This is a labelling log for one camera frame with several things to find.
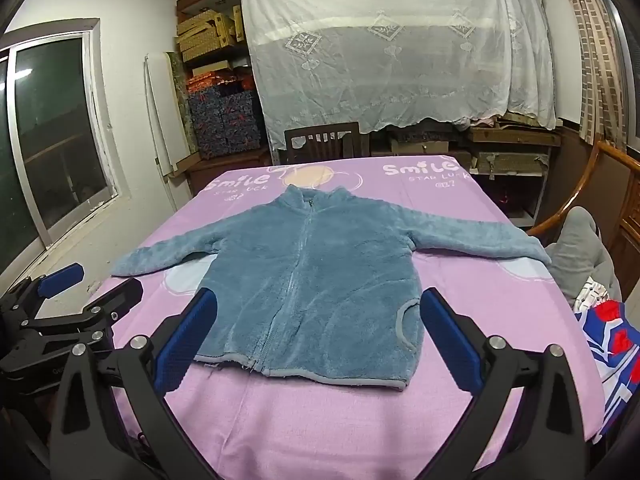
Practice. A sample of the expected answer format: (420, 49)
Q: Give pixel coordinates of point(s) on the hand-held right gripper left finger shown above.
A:
(184, 347)

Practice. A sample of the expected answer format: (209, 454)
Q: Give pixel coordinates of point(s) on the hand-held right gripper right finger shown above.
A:
(450, 345)

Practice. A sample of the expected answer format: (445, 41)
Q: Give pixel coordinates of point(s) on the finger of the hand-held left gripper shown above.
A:
(62, 275)
(107, 305)

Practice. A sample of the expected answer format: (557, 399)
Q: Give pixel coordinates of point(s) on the blue fleece zip jacket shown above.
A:
(325, 285)

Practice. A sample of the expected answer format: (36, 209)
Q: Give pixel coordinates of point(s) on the pink printed bed sheet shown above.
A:
(350, 435)

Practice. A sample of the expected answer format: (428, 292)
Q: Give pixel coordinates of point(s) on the sliding glass window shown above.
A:
(55, 135)

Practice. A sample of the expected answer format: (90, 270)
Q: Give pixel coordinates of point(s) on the red blue white cloth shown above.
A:
(610, 340)

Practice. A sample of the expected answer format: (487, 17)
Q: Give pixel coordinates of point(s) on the grey cloth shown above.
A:
(580, 250)

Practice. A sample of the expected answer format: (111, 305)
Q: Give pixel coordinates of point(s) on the brown wooden cabinet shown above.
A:
(220, 170)

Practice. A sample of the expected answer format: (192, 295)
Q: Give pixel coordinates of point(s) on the wooden shelf with flat boxes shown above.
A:
(510, 165)

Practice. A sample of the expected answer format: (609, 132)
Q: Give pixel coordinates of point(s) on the white leaning boards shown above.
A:
(157, 110)

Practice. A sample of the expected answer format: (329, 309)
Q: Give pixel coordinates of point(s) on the light wooden armchair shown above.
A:
(575, 195)

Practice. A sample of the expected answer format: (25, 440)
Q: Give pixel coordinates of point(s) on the green patterned leaning board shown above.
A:
(180, 100)

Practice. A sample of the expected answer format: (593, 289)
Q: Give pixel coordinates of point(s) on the stack of dark patterned fabric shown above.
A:
(225, 120)

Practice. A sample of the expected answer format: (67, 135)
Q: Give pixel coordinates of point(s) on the dark wooden chair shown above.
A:
(320, 142)

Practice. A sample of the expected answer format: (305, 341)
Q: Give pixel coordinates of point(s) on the stack of golden cardboard boxes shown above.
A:
(205, 30)

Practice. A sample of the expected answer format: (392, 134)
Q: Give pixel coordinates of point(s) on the white lace curtain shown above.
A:
(400, 60)

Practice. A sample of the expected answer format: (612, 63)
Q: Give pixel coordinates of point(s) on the beige checked curtain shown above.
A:
(595, 60)

